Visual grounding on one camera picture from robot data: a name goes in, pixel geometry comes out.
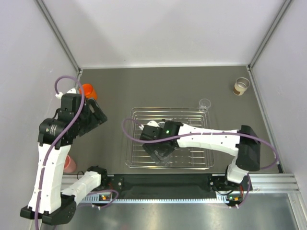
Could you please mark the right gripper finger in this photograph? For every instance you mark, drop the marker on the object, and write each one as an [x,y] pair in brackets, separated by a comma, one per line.
[154,150]
[169,145]

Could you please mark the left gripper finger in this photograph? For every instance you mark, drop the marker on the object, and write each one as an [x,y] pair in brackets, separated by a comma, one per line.
[86,127]
[98,116]

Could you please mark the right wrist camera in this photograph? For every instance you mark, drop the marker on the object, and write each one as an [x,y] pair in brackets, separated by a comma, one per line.
[150,123]

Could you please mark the wire dish rack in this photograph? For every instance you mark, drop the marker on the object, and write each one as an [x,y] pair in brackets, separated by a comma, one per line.
[186,158]

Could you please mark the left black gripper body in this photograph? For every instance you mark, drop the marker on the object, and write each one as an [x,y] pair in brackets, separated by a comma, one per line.
[87,118]

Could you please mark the steel cup with sleeve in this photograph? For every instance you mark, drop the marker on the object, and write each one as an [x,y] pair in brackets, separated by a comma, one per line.
[240,86]

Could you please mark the orange mug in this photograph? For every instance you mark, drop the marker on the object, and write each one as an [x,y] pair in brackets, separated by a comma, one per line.
[89,91]

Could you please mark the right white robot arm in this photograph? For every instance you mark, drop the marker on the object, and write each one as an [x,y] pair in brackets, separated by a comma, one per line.
[241,144]

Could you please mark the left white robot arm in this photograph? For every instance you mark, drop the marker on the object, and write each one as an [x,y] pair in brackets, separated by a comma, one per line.
[49,203]

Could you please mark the pink plastic cup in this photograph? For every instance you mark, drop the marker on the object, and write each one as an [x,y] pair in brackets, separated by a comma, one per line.
[70,165]

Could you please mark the clear plastic cup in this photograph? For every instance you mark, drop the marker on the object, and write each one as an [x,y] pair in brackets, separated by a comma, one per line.
[204,105]
[162,156]

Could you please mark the dark grey ceramic mug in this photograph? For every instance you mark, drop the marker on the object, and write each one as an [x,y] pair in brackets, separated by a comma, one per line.
[159,124]

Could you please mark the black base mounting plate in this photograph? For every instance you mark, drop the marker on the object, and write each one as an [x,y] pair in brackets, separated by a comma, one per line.
[171,186]

